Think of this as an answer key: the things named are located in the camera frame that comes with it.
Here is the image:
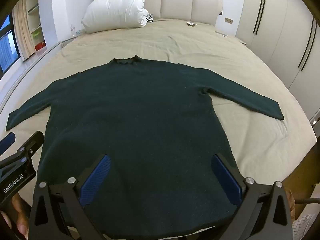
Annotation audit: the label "white window bench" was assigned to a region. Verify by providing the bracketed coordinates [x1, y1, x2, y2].
[0, 41, 62, 110]

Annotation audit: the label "window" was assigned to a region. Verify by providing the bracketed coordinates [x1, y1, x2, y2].
[0, 14, 22, 74]

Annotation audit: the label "white open shelf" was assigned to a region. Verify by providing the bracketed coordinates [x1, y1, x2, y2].
[26, 0, 47, 53]

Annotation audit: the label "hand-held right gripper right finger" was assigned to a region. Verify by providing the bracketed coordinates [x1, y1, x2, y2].
[211, 153, 293, 240]

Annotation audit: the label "beige padded headboard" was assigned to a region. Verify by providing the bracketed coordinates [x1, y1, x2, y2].
[94, 0, 223, 27]

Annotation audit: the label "white wardrobe doors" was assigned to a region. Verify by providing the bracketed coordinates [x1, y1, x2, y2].
[236, 0, 320, 120]

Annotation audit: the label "white checked cloth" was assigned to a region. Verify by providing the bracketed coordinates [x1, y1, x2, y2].
[292, 214, 316, 240]

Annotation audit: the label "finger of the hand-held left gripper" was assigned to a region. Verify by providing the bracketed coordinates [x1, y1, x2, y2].
[16, 131, 45, 161]
[0, 133, 17, 156]

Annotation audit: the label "beige curtain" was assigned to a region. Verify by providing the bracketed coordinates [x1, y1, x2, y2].
[12, 1, 35, 60]

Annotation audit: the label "person's left hand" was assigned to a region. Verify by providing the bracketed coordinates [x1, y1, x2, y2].
[0, 192, 32, 239]

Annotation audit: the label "black wardrobe handle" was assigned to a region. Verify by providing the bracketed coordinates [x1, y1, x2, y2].
[297, 17, 314, 68]
[255, 0, 267, 35]
[301, 22, 317, 71]
[253, 0, 264, 33]

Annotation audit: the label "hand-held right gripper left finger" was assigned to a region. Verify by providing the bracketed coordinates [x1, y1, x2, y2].
[28, 154, 112, 240]

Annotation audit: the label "beige bed sheet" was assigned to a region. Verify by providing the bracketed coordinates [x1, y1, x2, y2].
[0, 17, 318, 240]

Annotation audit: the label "dark green sweater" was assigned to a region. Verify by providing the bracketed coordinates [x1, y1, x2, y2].
[5, 55, 285, 239]

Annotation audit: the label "white pillow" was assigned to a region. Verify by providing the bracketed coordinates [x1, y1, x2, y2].
[82, 0, 148, 33]

